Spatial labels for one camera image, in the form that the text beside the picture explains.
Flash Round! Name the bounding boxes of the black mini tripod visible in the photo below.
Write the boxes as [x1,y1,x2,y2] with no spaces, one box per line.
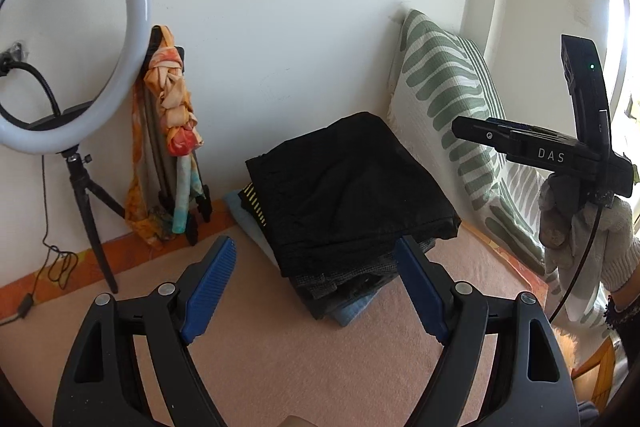
[60,147,126,295]

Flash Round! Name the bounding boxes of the black ring light cable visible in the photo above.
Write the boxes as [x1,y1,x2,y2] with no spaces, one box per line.
[0,154,76,328]

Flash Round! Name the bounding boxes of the green striped white pillow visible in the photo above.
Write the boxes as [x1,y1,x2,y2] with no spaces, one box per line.
[387,9,621,338]

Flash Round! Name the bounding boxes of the white ring light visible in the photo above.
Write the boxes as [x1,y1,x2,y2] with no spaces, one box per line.
[0,0,154,155]

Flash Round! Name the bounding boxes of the orange patterned bed cover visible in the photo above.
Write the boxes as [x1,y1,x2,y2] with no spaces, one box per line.
[0,217,616,388]

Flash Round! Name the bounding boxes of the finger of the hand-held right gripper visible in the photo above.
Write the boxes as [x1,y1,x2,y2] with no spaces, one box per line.
[451,115,512,158]
[484,118,577,142]

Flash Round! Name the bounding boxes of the person's right hand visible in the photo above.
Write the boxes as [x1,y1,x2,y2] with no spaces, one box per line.
[539,172,640,293]

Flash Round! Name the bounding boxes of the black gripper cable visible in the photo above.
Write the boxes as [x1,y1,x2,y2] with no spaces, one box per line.
[547,204,603,325]

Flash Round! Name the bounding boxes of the black pants with yellow print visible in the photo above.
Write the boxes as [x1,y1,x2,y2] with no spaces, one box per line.
[245,111,462,278]

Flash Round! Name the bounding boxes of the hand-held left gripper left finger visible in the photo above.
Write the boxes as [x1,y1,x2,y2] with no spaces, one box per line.
[52,235,238,427]

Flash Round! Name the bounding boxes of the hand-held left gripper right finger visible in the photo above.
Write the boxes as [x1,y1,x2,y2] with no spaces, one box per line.
[393,234,583,427]

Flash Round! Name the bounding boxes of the person's right forearm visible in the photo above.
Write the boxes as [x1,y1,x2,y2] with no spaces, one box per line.
[602,279,640,358]

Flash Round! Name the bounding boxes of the bed with peach sheet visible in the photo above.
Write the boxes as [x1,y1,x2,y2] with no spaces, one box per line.
[0,207,621,427]

